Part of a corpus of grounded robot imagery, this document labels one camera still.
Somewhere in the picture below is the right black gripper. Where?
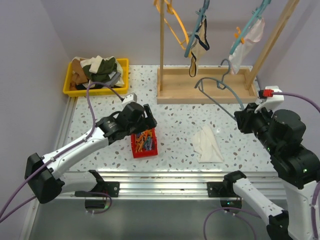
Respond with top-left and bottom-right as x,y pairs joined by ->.
234,100 -> 280,154

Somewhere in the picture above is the grey-blue clothes hanger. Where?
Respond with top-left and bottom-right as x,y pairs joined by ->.
194,58 -> 245,121

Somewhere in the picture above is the white lettered underwear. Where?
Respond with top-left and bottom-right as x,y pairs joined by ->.
191,124 -> 224,163

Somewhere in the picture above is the orange clothes hanger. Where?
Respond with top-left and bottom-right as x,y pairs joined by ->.
152,0 -> 190,50

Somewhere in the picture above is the dark green underwear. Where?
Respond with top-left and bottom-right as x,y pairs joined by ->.
80,55 -> 118,83

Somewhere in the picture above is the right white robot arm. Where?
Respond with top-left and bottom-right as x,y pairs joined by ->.
207,103 -> 320,240

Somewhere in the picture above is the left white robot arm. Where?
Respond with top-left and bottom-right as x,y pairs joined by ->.
24,102 -> 157,204

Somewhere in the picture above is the pink white underwear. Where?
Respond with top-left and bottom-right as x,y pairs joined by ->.
228,17 -> 265,75

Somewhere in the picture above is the beige black-trimmed underwear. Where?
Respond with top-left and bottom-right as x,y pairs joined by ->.
189,17 -> 210,77

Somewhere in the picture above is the teal clothes hanger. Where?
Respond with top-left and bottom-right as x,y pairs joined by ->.
229,0 -> 271,55

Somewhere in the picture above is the colourful clothespins pile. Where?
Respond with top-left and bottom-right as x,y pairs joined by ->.
134,130 -> 153,153

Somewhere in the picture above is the red clothespin bin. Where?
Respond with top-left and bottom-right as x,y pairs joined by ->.
130,128 -> 158,159

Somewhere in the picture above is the wooden drying rack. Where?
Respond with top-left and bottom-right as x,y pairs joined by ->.
153,0 -> 299,104

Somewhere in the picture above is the yellow plastic bin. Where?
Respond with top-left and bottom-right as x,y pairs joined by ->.
62,58 -> 129,97

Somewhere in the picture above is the pile of clothes in bin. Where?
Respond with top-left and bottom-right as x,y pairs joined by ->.
69,55 -> 125,91

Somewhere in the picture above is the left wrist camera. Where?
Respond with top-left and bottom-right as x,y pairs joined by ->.
121,92 -> 138,106

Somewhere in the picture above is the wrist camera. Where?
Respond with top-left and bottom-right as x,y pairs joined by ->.
254,85 -> 284,114
121,92 -> 138,106

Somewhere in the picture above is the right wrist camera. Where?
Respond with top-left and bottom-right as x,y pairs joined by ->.
254,85 -> 284,114

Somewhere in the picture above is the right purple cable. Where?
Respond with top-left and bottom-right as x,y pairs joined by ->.
203,91 -> 320,240

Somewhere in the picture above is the aluminium rail frame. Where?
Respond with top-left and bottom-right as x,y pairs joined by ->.
29,94 -> 287,240

